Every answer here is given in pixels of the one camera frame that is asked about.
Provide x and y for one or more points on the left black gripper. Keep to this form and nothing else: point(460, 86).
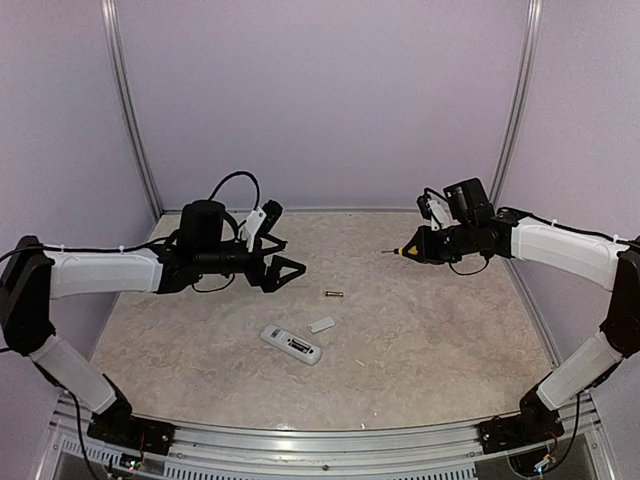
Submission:
point(269, 280)

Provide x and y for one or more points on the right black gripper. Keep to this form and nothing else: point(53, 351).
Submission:
point(426, 252)

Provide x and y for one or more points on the yellow handled screwdriver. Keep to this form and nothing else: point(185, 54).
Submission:
point(409, 252)

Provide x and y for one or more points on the white battery cover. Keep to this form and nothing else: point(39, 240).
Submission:
point(321, 325)

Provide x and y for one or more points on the white remote control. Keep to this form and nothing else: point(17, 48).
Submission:
point(280, 339)

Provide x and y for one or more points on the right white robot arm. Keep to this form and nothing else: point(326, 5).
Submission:
point(462, 221)

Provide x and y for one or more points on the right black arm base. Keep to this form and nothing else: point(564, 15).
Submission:
point(534, 423)

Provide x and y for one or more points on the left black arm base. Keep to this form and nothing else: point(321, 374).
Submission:
point(119, 426)

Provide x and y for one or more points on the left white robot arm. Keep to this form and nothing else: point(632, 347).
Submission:
point(208, 241)

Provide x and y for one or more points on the front aluminium rail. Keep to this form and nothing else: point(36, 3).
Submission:
point(200, 451)

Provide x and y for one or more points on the right aluminium corner post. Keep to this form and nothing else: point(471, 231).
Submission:
point(518, 103)

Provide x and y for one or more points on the aluminium corner post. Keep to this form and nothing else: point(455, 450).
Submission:
point(116, 53)
point(518, 103)

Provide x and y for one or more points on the left aluminium corner post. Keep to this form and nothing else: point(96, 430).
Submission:
point(116, 53)

